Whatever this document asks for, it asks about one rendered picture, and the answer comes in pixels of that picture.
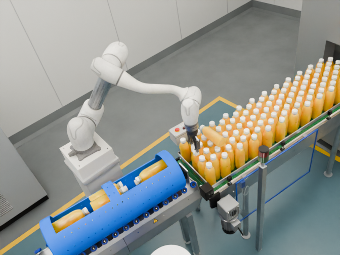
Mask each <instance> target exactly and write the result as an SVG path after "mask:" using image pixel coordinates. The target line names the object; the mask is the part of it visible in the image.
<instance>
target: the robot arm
mask: <svg viewBox="0 0 340 255"><path fill-rule="evenodd" d="M127 58H128V49H127V47H126V45H125V44H124V43H122V42H118V41H116V42H113V43H111V44H110V45H109V46H108V47H107V48H106V50H105V51H104V53H103V55H102V57H101V58H100V57H97V58H95V59H93V61H92V64H91V70H92V72H93V73H94V74H95V75H97V76H98V79H97V81H96V84H95V86H94V89H93V91H92V94H91V96H90V98H89V99H87V100H86V101H85V102H84V104H83V106H82V108H81V110H80V112H79V114H78V116H77V117H74V118H73V119H71V120H70V121H69V123H68V125H67V134H68V137H69V140H70V142H71V144H72V145H71V146H70V149H71V150H72V151H71V152H69V153H68V155H69V157H72V156H75V155H76V156H77V157H78V160H79V161H82V160H83V159H85V158H86V157H88V156H90V155H92V154H94V153H95V152H97V151H100V150H101V147H100V146H98V145H97V143H96V142H95V141H94V139H93V136H94V132H95V128H96V127H97V125H98V124H99V122H100V120H101V118H102V115H103V112H104V105H103V103H104V101H105V98H106V96H107V94H108V92H109V89H110V87H111V85H112V84H114V85H116V86H119V87H122V88H126V89H129V90H132V91H135V92H138V93H143V94H174V95H176V96H178V97H179V99H180V101H181V102H182V104H181V116H182V120H183V121H184V126H185V129H186V133H187V137H188V142H190V145H191V151H192V152H193V149H194V150H195V156H197V155H199V149H200V139H198V138H197V133H198V127H199V126H198V116H199V106H200V104H201V91H200V89H199V88H198V87H189V88H188V87H186V88H181V87H178V86H174V85H168V84H148V83H142V82H140V81H138V80H136V79H135V78H133V77H132V76H131V75H129V74H128V73H127V72H125V71H124V70H122V68H123V66H124V64H125V62H126V60H127Z"/></svg>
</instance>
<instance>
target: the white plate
mask: <svg viewBox="0 0 340 255"><path fill-rule="evenodd" d="M151 255H190V253H189V252H188V251H187V250H186V249H184V248H182V247H180V246H177V245H166V246H162V247H160V248H158V249H157V250H155V251H154V252H153V253H152V254H151Z"/></svg>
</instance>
